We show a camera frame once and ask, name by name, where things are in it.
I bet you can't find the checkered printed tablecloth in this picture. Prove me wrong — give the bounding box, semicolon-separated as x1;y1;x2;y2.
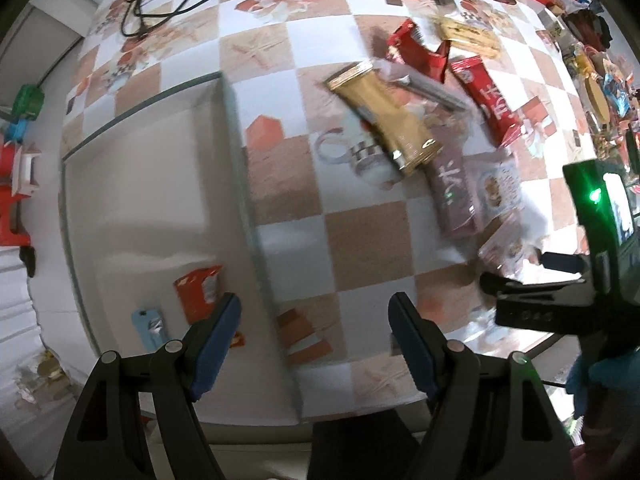
60;0;616;423

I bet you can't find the clear bag of snacks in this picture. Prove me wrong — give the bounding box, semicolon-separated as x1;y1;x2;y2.
15;350;71;411

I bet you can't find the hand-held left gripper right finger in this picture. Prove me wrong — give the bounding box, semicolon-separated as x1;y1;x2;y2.
387;291;576;480

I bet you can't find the pink white nougat packet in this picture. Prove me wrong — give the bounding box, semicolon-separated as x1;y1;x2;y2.
465;157;526;221
477;210;543;273

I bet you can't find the clear stick snack packet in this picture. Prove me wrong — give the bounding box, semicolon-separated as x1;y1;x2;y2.
372;57;471;113

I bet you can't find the person's right hand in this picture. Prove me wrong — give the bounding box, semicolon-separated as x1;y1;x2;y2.
565;352;640;421

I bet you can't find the pink snack bar packet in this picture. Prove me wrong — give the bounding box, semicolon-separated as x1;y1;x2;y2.
425;152;481;235

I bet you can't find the pile of assorted snack bags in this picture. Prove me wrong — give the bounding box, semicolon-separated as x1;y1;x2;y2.
507;0;640;161

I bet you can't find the yellow lid jar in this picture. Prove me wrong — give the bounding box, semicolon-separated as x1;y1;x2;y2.
582;75;612;126

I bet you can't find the gold snack packet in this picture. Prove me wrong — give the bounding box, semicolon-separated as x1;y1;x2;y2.
325;60;444;177

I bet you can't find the green plastic stool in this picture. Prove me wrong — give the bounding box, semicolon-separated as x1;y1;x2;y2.
11;84;46;121

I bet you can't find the light blue snack packet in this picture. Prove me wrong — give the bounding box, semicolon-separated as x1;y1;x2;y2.
131;307;167;351

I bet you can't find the white plastic stool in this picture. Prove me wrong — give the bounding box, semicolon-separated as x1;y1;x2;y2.
12;150;41;196

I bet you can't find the yellow cookie packet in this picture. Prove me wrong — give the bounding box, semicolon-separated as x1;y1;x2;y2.
432;12;502;59

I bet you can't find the red plastic stool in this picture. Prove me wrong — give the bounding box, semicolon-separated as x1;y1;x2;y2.
0;142;31;248

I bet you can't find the long red snack packet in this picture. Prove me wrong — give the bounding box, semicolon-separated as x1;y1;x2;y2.
450;56;523;148

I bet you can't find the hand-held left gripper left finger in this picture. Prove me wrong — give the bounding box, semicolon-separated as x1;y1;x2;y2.
52;291;243;480

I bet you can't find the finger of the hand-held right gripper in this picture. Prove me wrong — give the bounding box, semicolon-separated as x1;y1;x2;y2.
539;251;593;278
479;271;598;333

